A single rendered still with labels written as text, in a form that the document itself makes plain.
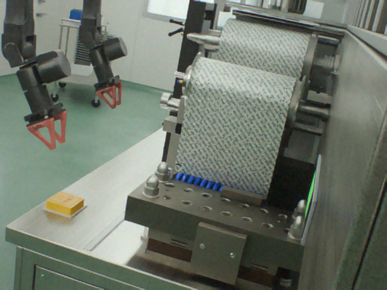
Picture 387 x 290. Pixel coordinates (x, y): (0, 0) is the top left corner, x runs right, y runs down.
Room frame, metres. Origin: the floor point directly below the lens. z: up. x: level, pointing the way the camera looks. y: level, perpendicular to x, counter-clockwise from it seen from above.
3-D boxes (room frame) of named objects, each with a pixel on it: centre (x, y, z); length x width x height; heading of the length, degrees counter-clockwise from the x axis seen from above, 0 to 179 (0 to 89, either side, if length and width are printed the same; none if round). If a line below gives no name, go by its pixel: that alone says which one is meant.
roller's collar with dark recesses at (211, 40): (1.45, -0.01, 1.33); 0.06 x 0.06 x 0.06; 77
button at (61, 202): (1.10, 0.29, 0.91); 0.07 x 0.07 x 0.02; 77
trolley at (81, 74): (5.83, 1.51, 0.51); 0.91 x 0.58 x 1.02; 11
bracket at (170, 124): (1.24, 0.05, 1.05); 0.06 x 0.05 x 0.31; 77
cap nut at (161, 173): (1.08, 0.06, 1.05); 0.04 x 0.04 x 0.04
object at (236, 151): (1.11, -0.08, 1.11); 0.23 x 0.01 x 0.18; 77
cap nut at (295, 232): (0.91, -0.24, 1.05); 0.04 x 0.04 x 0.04
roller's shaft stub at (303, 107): (1.13, -0.26, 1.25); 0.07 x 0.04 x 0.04; 77
